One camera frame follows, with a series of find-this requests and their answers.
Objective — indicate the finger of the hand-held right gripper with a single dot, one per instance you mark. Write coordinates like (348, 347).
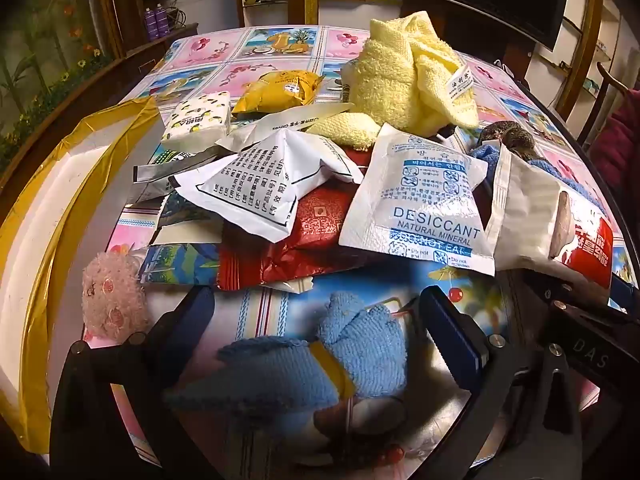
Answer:
(550, 291)
(621, 294)

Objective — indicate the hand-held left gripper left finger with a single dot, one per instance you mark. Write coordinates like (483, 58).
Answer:
(200, 306)

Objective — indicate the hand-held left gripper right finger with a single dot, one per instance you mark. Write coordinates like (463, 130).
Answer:
(450, 332)

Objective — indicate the white and red packet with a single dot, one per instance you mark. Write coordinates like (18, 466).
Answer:
(530, 210)

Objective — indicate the blue knitted cloth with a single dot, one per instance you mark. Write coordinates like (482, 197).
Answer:
(360, 340)

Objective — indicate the red foil packet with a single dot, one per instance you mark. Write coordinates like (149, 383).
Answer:
(310, 225)

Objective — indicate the blue towel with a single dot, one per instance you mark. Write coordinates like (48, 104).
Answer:
(482, 160)

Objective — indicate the white box with yellow tape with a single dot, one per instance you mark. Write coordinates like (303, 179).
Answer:
(45, 210)

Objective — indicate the yellow terry towel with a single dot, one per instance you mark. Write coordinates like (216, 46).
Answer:
(390, 75)

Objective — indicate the printed tablecloth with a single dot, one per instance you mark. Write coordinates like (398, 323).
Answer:
(280, 310)

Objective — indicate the pink plush toy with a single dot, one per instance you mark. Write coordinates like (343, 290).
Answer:
(112, 295)

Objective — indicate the white packet with black text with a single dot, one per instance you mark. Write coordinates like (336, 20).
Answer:
(250, 185)

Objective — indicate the white desiccant packet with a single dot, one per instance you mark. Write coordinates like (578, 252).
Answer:
(420, 200)

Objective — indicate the silver foil packet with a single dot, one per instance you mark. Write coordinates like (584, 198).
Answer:
(155, 175)

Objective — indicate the dark red cloth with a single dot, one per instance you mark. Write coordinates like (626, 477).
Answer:
(622, 130)

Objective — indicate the lemon print tissue pack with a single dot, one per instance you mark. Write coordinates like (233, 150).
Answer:
(195, 120)

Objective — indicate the wooden chair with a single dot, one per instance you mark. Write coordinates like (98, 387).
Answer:
(605, 80)

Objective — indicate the small yellow knitted cloth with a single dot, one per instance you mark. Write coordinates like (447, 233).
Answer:
(345, 132)

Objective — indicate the yellow snack packet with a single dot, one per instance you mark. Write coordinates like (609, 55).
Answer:
(272, 91)

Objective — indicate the purple bottle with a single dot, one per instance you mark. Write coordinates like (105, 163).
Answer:
(162, 20)
(150, 22)

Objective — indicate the wooden cabinet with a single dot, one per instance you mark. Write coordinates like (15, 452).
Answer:
(115, 5)

